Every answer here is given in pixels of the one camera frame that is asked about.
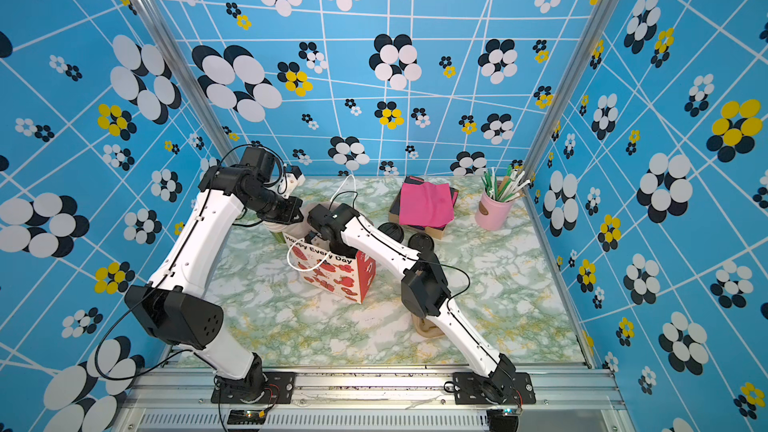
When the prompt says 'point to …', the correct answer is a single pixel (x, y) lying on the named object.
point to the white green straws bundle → (504, 188)
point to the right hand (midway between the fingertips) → (341, 267)
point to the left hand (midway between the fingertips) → (302, 215)
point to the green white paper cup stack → (280, 236)
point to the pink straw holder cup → (492, 215)
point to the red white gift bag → (352, 277)
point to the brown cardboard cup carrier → (426, 327)
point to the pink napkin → (426, 204)
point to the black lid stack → (422, 241)
